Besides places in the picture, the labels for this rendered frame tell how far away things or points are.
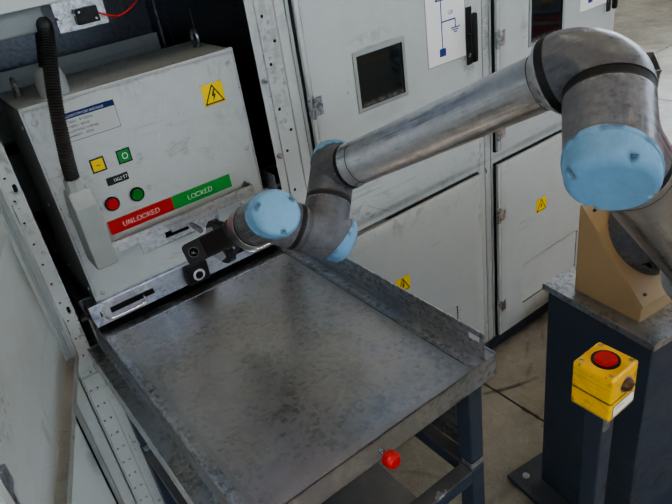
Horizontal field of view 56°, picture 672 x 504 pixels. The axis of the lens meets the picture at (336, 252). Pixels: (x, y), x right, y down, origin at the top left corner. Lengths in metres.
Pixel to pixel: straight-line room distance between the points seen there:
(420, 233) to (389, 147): 0.92
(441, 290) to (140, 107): 1.20
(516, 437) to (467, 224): 0.74
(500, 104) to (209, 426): 0.77
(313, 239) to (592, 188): 0.53
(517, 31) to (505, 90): 1.17
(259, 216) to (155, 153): 0.46
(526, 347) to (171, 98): 1.73
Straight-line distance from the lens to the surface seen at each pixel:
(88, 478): 1.76
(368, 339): 1.36
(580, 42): 0.92
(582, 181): 0.84
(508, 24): 2.10
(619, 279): 1.55
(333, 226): 1.18
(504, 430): 2.32
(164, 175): 1.54
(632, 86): 0.87
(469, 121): 1.02
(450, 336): 1.32
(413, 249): 2.01
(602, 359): 1.22
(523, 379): 2.50
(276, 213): 1.13
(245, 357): 1.38
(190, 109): 1.53
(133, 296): 1.60
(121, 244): 1.50
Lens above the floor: 1.69
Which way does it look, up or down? 30 degrees down
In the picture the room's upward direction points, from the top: 9 degrees counter-clockwise
